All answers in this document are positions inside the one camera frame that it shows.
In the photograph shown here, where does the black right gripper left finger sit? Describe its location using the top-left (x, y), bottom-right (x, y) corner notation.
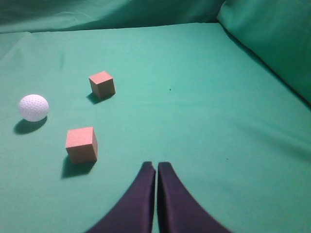
top-left (87, 161), bottom-right (156, 233)

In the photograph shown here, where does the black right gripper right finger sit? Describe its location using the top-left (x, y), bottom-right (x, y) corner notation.
top-left (157, 162), bottom-right (230, 233)

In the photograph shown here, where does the white dimpled golf ball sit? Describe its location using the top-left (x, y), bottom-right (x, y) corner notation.
top-left (18, 94), bottom-right (49, 122)

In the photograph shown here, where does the near orange cube block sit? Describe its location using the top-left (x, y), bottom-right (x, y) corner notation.
top-left (66, 127), bottom-right (98, 164)

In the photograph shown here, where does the orange cube block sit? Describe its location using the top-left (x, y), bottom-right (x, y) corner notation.
top-left (66, 127), bottom-right (98, 164)
top-left (89, 71), bottom-right (116, 99)

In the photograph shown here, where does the far orange cube block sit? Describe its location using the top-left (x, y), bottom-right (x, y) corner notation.
top-left (89, 71), bottom-right (116, 99)

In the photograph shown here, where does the green cloth cover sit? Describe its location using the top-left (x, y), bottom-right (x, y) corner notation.
top-left (0, 0), bottom-right (311, 233)

